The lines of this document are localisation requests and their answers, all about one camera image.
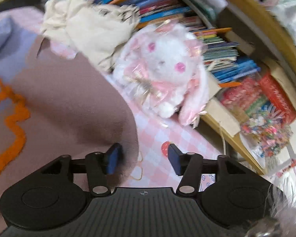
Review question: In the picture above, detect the purple and mauve knit sweater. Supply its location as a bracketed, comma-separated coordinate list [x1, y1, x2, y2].
[0, 15, 140, 235]

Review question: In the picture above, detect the pink checkered bed sheet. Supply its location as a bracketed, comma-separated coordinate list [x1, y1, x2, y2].
[0, 7, 222, 189]

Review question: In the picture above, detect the colourful sticker pack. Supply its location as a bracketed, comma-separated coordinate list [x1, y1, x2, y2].
[241, 104, 292, 157]

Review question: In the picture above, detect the white pink plush bunny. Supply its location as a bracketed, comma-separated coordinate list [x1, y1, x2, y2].
[113, 20, 209, 127]

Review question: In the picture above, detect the red book box set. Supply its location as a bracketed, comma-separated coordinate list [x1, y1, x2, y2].
[259, 73, 296, 124]

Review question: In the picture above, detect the cream sweatshirt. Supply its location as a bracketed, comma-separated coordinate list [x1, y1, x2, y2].
[41, 0, 141, 72]

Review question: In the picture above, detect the wooden bookshelf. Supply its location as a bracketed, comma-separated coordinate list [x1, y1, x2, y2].
[157, 0, 296, 176]

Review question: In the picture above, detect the row of colourful books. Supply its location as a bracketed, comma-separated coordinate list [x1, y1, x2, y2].
[94, 0, 261, 87]

